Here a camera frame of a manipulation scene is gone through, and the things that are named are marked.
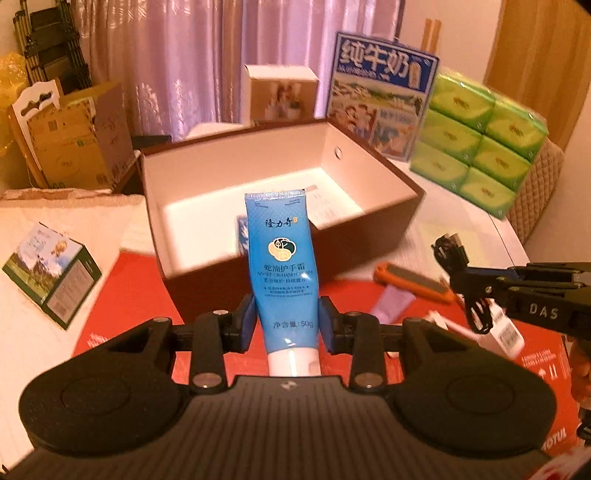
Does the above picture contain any orange knife sharpener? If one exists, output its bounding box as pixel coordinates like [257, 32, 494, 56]
[374, 262, 455, 303]

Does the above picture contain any brown storage box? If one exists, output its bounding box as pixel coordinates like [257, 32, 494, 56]
[139, 117, 426, 324]

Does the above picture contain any red printed cardboard sheet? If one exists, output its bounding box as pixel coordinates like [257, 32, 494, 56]
[74, 249, 583, 462]

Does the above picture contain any white cutout board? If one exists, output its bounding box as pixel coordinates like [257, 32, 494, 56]
[10, 78, 65, 185]

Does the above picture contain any light wooden strip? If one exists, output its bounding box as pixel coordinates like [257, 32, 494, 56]
[425, 18, 443, 52]

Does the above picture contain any pastel checked tablecloth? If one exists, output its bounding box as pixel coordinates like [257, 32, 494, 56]
[397, 157, 532, 287]

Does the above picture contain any brown cardboard box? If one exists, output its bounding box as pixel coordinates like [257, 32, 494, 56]
[28, 82, 137, 190]

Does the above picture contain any wooden door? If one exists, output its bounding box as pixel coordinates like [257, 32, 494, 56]
[480, 0, 591, 148]

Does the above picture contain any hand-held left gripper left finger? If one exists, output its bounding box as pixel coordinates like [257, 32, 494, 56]
[104, 295, 259, 394]

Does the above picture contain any yellow plastic bag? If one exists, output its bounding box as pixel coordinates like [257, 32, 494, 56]
[0, 53, 28, 158]

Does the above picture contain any green landscape print box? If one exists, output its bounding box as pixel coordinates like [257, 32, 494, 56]
[2, 222, 103, 330]

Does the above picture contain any black folding cart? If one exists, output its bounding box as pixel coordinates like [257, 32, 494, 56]
[14, 0, 93, 100]

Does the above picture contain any beige quilted chair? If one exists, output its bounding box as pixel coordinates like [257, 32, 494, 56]
[505, 136, 566, 243]

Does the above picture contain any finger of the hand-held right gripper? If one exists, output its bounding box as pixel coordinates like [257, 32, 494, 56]
[449, 264, 527, 296]
[464, 284, 518, 334]

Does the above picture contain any person's right hand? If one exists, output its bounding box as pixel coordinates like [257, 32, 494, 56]
[570, 337, 591, 446]

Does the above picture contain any purple curtain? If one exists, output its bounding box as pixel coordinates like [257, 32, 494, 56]
[69, 0, 407, 137]

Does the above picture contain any pack of green tissue packets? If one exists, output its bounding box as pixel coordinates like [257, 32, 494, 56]
[410, 67, 550, 220]

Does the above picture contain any small white photo box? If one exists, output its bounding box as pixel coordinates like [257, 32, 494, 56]
[243, 64, 320, 125]

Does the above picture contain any blue milk carton box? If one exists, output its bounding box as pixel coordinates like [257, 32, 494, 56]
[325, 31, 440, 162]

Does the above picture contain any blue hand cream tube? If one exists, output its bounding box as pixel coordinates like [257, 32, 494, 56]
[244, 189, 321, 377]

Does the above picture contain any blue clear plastic case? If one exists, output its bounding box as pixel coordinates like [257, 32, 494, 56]
[235, 215, 252, 257]

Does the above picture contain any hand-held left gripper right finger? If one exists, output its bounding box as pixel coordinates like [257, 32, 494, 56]
[318, 295, 472, 393]

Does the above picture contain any purple packet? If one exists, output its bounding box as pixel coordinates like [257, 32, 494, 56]
[372, 284, 419, 324]

